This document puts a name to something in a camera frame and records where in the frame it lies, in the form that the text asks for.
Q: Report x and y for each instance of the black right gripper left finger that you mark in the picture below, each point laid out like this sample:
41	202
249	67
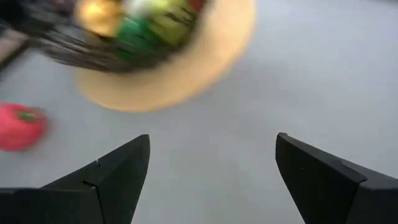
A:
102	193

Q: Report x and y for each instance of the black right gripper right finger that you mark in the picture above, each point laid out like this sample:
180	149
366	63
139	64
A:
329	193

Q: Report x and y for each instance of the red bell pepper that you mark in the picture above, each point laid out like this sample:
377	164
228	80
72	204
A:
18	130

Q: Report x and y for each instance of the green lime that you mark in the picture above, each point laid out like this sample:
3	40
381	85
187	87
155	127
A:
136	37

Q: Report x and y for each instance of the yellow toy fruit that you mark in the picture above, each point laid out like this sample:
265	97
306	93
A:
99	15

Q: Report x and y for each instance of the round yellow woven placemat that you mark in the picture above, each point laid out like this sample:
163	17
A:
186	81

